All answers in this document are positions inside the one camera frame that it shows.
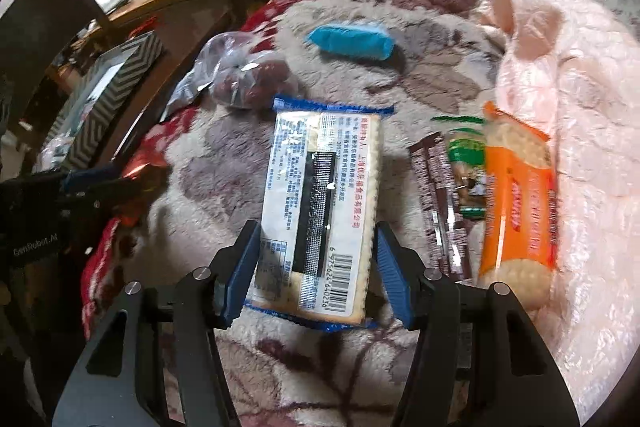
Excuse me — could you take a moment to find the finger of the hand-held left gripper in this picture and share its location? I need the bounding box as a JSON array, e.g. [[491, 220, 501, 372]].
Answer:
[[60, 187, 151, 219], [60, 170, 128, 197]]

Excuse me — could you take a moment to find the blue-edged white cracker packet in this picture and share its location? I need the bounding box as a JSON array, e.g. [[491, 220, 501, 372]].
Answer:
[[243, 94, 394, 333]]

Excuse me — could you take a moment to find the bag of red dates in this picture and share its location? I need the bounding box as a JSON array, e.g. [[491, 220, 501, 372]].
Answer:
[[162, 32, 301, 115]]

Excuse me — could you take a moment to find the brown stick packet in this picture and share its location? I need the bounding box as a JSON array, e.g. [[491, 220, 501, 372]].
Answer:
[[407, 131, 473, 280]]

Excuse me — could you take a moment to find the light blue snack packet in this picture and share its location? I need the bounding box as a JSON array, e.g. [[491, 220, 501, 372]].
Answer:
[[305, 21, 396, 60]]

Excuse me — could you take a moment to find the striped cardboard box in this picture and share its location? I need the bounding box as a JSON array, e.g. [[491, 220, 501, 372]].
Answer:
[[42, 31, 166, 170], [30, 14, 236, 178]]

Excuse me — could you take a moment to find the orange cracker packet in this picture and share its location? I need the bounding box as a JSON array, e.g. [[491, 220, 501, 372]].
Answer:
[[475, 101, 558, 310]]

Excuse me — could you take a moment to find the dark wooden chair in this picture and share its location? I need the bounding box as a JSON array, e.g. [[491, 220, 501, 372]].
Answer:
[[0, 0, 116, 108]]

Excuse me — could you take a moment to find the clear snack packet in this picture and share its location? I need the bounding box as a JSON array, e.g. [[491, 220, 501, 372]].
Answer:
[[431, 114, 488, 220]]

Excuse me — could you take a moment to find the pink quilted blanket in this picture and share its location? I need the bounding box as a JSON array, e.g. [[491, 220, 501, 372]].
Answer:
[[475, 0, 640, 408]]

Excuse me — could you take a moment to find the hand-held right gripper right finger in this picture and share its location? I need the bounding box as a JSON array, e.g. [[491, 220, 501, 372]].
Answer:
[[376, 221, 583, 427]]

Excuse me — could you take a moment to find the red foil snack packet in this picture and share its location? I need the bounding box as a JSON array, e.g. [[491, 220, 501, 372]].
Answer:
[[117, 152, 173, 228]]

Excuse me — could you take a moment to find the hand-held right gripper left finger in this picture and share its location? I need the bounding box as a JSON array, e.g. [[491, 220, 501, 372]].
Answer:
[[52, 219, 262, 427]]

